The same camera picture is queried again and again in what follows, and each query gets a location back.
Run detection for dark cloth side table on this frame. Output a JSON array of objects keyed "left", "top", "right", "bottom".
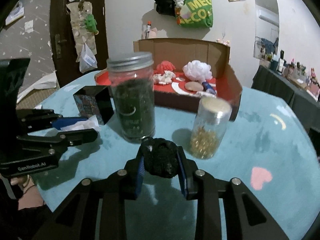
[{"left": 252, "top": 65, "right": 320, "bottom": 132}]

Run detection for white tissue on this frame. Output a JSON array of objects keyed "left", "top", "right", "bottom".
[{"left": 60, "top": 115, "right": 101, "bottom": 132}]

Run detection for white mesh pouf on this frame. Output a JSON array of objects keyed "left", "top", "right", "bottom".
[{"left": 182, "top": 60, "right": 213, "bottom": 83}]

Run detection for white plastic bag on door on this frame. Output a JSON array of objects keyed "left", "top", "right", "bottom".
[{"left": 79, "top": 43, "right": 98, "bottom": 73}]

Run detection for small jar golden capsules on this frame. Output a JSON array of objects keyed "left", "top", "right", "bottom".
[{"left": 190, "top": 97, "right": 232, "bottom": 159}]

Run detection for dark wooden door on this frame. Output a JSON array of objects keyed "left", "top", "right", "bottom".
[{"left": 49, "top": 0, "right": 108, "bottom": 86}]

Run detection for cardboard box red lining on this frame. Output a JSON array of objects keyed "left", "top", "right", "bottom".
[{"left": 94, "top": 38, "right": 242, "bottom": 121}]

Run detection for cream fabric scrunchie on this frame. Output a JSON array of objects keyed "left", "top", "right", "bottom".
[{"left": 152, "top": 70, "right": 176, "bottom": 85}]

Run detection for black scrunchie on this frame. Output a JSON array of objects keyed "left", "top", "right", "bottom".
[{"left": 141, "top": 138, "right": 179, "bottom": 179}]

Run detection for green plush on door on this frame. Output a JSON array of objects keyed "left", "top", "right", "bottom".
[{"left": 85, "top": 14, "right": 99, "bottom": 35}]

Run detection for wall mirror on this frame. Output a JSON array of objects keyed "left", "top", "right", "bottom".
[{"left": 253, "top": 0, "right": 279, "bottom": 60}]

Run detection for green tote bag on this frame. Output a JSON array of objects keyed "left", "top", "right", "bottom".
[{"left": 174, "top": 0, "right": 214, "bottom": 29}]

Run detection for tall jar dark contents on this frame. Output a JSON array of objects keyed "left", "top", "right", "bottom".
[{"left": 107, "top": 51, "right": 155, "bottom": 142}]

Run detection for floral beauty cream tin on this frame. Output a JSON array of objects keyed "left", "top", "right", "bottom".
[{"left": 73, "top": 86, "right": 114, "bottom": 125}]

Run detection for red mesh pouf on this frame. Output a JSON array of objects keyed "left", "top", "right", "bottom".
[{"left": 156, "top": 61, "right": 176, "bottom": 75}]

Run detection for beige round powder puff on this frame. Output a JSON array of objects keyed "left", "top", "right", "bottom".
[{"left": 184, "top": 81, "right": 203, "bottom": 92}]

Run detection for person left hand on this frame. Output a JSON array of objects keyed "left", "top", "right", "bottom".
[{"left": 11, "top": 175, "right": 45, "bottom": 210}]

